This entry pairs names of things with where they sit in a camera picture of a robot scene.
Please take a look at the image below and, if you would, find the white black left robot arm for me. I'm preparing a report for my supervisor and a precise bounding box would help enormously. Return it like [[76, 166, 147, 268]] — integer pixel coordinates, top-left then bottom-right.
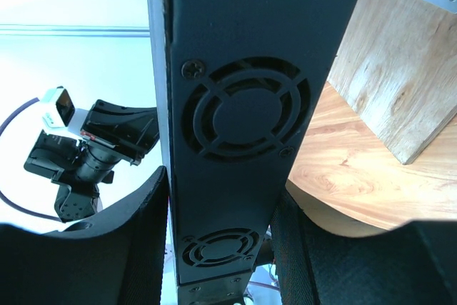
[[24, 99, 159, 223]]

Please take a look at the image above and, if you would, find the dark blue network switch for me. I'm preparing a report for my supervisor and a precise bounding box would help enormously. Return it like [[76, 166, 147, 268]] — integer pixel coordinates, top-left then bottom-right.
[[147, 0, 357, 304]]

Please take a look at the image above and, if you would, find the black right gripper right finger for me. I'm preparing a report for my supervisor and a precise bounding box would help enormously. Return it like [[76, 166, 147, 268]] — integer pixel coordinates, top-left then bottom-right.
[[271, 191, 456, 304]]

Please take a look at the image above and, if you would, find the wooden switch stand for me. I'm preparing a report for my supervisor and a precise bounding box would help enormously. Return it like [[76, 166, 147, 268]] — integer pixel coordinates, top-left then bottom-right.
[[328, 0, 456, 164]]

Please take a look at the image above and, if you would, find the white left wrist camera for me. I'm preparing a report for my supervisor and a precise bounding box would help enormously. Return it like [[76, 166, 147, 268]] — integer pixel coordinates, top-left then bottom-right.
[[39, 86, 89, 140]]

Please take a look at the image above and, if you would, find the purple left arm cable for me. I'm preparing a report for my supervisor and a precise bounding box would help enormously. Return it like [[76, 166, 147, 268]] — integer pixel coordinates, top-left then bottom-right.
[[0, 96, 60, 221]]

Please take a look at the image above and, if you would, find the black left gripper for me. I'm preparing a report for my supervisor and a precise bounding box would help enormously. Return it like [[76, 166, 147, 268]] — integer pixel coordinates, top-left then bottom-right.
[[80, 99, 159, 166]]

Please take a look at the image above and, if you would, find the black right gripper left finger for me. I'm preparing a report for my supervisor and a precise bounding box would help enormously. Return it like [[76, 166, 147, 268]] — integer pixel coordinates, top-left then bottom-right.
[[1, 166, 168, 304]]

